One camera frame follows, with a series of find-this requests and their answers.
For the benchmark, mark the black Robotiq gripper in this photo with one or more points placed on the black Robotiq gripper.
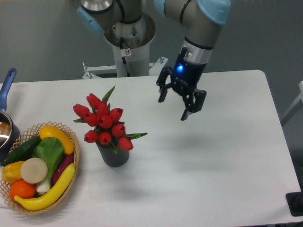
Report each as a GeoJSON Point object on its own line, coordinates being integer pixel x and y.
{"type": "Point", "coordinates": [184, 78]}

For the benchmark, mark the red tulip bouquet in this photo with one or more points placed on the red tulip bouquet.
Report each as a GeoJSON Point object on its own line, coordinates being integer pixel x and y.
{"type": "Point", "coordinates": [108, 129]}

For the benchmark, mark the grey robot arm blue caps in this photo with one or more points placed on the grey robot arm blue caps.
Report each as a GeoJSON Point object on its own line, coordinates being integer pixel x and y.
{"type": "Point", "coordinates": [202, 19]}

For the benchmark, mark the dark grey ribbed vase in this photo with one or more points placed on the dark grey ribbed vase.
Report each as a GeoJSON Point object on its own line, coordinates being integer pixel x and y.
{"type": "Point", "coordinates": [111, 158]}

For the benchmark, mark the purple sweet potato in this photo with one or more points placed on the purple sweet potato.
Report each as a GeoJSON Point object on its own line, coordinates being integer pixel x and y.
{"type": "Point", "coordinates": [62, 166]}

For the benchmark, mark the yellow squash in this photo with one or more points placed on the yellow squash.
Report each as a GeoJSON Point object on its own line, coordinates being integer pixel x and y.
{"type": "Point", "coordinates": [58, 138]}

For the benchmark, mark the green bok choy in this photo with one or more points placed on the green bok choy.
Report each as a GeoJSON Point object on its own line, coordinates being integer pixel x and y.
{"type": "Point", "coordinates": [51, 151]}

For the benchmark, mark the woven wicker basket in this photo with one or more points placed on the woven wicker basket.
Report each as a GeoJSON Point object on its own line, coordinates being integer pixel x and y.
{"type": "Point", "coordinates": [26, 135]}

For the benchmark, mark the yellow banana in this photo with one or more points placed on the yellow banana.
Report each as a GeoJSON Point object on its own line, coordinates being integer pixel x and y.
{"type": "Point", "coordinates": [53, 194]}

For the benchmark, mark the black device at table edge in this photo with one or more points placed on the black device at table edge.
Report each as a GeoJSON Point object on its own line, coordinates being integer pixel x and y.
{"type": "Point", "coordinates": [295, 203]}

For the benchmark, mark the dark green cucumber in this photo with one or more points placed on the dark green cucumber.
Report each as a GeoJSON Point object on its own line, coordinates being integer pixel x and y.
{"type": "Point", "coordinates": [22, 152]}

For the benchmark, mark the beige round disc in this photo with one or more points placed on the beige round disc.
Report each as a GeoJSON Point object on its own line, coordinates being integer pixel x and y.
{"type": "Point", "coordinates": [34, 170]}

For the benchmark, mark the yellow bell pepper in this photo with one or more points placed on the yellow bell pepper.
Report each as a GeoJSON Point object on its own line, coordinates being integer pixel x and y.
{"type": "Point", "coordinates": [12, 172]}

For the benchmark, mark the orange fruit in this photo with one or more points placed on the orange fruit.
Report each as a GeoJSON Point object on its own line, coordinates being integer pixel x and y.
{"type": "Point", "coordinates": [22, 189]}

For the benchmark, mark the white frame at right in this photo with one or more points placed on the white frame at right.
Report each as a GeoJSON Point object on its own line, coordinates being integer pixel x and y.
{"type": "Point", "coordinates": [294, 107]}

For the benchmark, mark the blue handled saucepan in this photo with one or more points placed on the blue handled saucepan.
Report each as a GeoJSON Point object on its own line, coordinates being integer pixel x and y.
{"type": "Point", "coordinates": [9, 132]}

